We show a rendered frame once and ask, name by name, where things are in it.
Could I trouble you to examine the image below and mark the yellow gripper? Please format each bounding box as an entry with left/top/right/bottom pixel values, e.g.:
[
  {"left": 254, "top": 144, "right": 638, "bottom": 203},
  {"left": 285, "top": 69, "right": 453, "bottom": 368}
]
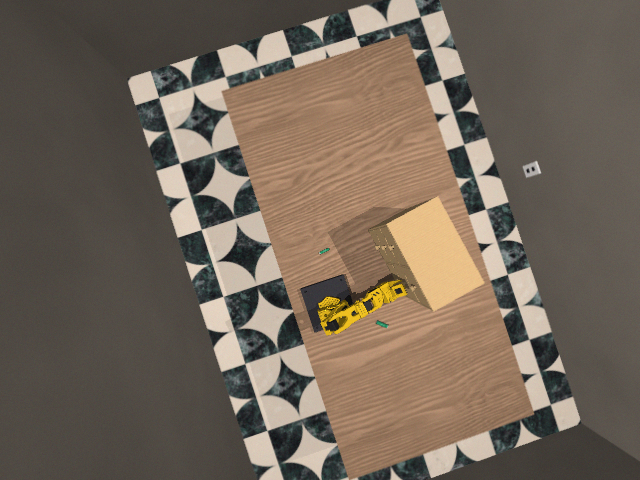
[{"left": 376, "top": 280, "right": 407, "bottom": 303}]

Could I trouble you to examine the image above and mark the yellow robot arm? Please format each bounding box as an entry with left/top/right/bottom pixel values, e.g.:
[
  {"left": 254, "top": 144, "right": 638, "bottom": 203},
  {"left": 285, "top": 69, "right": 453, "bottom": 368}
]
[{"left": 318, "top": 287, "right": 383, "bottom": 335}]

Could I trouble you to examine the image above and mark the tan wooden chest of drawers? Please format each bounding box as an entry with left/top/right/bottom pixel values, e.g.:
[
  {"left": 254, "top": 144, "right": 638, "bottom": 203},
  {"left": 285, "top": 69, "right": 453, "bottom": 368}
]
[{"left": 368, "top": 197, "right": 484, "bottom": 311}]

